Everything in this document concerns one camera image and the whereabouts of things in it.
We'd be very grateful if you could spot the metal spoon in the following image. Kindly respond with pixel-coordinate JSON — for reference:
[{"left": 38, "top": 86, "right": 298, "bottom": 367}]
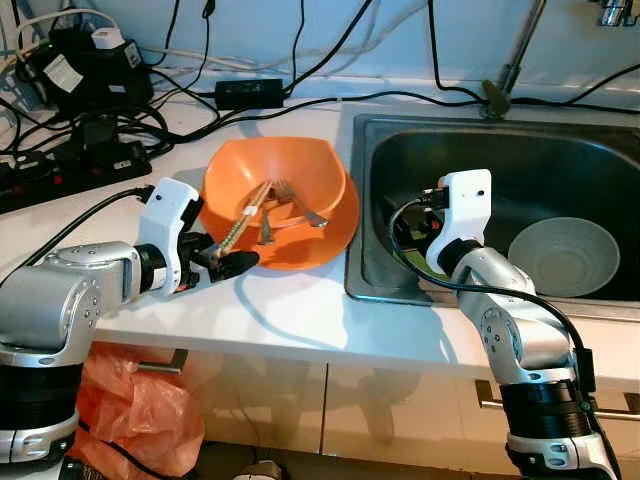
[{"left": 257, "top": 196, "right": 278, "bottom": 247}]

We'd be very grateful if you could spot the pale grey bowl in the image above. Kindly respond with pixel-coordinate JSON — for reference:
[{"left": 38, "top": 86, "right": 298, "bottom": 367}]
[{"left": 506, "top": 216, "right": 622, "bottom": 299}]

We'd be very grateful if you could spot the stainless steel sink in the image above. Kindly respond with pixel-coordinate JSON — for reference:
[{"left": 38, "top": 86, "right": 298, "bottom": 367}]
[{"left": 344, "top": 111, "right": 640, "bottom": 307}]

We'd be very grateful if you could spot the black power adapter brick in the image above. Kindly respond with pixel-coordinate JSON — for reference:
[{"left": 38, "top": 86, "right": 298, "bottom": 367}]
[{"left": 214, "top": 77, "right": 287, "bottom": 112}]

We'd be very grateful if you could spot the black plug adapter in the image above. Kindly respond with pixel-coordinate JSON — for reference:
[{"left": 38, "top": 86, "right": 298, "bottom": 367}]
[{"left": 80, "top": 114, "right": 123, "bottom": 153}]

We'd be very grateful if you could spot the black power strip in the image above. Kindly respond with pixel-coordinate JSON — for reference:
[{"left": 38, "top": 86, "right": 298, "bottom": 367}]
[{"left": 0, "top": 139, "right": 153, "bottom": 215}]

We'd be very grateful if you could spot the metal faucet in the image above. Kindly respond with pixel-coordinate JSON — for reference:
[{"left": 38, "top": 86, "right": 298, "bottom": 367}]
[{"left": 481, "top": 0, "right": 550, "bottom": 120}]

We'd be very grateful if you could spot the grey robot foot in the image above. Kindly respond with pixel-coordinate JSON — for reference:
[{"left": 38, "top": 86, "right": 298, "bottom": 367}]
[{"left": 231, "top": 459, "right": 292, "bottom": 480}]

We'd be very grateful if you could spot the black charger with white label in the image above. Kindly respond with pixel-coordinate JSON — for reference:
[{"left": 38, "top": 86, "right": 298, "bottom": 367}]
[{"left": 18, "top": 26, "right": 156, "bottom": 114}]

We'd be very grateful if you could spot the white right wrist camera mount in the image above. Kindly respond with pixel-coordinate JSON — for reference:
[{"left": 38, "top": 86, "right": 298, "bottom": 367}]
[{"left": 425, "top": 169, "right": 494, "bottom": 273}]

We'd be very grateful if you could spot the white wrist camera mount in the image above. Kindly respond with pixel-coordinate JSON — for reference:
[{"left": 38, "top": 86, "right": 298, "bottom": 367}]
[
  {"left": 134, "top": 178, "right": 202, "bottom": 294},
  {"left": 425, "top": 169, "right": 494, "bottom": 273}
]

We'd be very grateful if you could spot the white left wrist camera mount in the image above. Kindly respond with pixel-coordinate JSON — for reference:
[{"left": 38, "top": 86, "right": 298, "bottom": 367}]
[{"left": 134, "top": 178, "right": 202, "bottom": 294}]

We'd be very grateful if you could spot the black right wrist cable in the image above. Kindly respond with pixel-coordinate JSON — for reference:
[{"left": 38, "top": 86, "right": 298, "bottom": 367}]
[{"left": 387, "top": 196, "right": 598, "bottom": 393}]

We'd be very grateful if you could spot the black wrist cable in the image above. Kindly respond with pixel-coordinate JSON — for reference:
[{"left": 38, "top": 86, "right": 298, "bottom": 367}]
[
  {"left": 387, "top": 196, "right": 598, "bottom": 393},
  {"left": 18, "top": 184, "right": 158, "bottom": 273}
]

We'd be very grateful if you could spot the short metal cabinet handle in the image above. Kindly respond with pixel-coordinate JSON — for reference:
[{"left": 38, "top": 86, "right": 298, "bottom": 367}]
[{"left": 134, "top": 347, "right": 190, "bottom": 377}]

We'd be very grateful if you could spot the black adapter power cable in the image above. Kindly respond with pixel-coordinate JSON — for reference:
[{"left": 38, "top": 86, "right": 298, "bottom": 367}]
[{"left": 150, "top": 87, "right": 640, "bottom": 142}]

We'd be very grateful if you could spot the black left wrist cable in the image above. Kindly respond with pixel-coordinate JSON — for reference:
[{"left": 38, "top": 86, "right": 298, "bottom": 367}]
[{"left": 18, "top": 184, "right": 158, "bottom": 273}]

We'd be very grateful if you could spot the black hanging wall cable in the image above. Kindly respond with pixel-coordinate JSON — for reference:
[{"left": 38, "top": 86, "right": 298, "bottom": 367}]
[{"left": 426, "top": 0, "right": 491, "bottom": 103}]

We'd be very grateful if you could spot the long metal cabinet handle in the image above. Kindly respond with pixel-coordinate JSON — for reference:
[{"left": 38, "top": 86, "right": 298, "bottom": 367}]
[{"left": 474, "top": 379, "right": 640, "bottom": 422}]

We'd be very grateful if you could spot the chrome wall valve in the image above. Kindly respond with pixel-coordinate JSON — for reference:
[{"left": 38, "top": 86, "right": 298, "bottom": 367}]
[{"left": 597, "top": 0, "right": 640, "bottom": 27}]

